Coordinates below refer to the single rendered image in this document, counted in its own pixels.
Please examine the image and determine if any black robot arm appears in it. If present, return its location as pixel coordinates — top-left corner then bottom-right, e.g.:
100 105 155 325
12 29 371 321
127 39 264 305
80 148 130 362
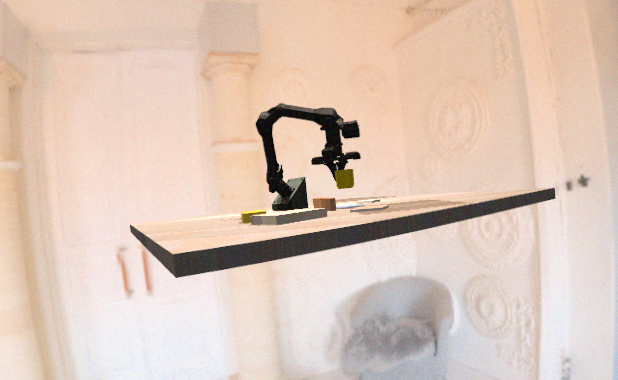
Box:
256 103 360 200

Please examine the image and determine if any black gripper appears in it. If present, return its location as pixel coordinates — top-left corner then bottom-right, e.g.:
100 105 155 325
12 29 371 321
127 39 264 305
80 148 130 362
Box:
311 139 361 181

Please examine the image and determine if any yellow flat block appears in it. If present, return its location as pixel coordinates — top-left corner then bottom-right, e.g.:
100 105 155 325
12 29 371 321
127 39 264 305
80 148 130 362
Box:
241 210 266 224

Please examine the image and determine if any orange wood-grain bar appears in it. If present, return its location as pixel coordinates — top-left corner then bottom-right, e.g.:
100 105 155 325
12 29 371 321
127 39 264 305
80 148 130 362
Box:
313 198 336 211

